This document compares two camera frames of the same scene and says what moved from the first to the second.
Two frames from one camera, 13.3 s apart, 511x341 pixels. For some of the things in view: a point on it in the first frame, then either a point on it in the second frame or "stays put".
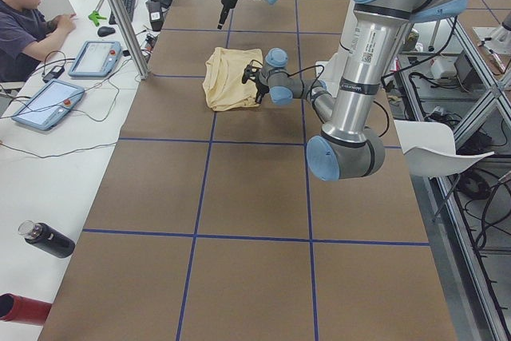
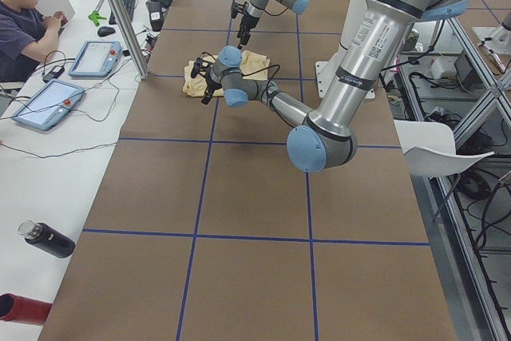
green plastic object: x=93 y=17 stays put
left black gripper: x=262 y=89 -> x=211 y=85
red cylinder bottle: x=23 y=310 stays put
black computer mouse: x=104 y=31 stays put
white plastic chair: x=429 y=148 stays put
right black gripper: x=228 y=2 -> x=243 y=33
